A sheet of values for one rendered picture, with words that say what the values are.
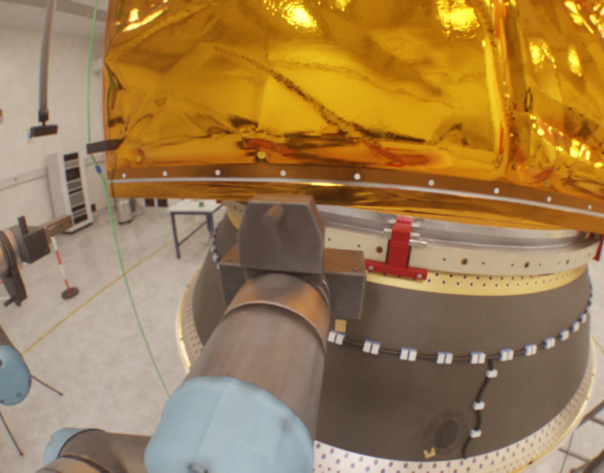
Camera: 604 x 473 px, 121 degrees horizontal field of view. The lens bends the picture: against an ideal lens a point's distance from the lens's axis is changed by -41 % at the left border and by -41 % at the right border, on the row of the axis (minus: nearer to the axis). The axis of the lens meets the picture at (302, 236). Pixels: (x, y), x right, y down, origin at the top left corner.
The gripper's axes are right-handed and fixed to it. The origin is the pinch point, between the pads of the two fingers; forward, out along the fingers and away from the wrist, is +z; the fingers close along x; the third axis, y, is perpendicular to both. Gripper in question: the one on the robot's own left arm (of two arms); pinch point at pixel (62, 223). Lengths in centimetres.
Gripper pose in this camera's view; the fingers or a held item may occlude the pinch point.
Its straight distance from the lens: 65.3
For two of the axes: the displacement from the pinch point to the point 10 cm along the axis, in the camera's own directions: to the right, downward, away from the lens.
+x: -9.9, -0.6, 1.3
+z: 1.5, -3.5, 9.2
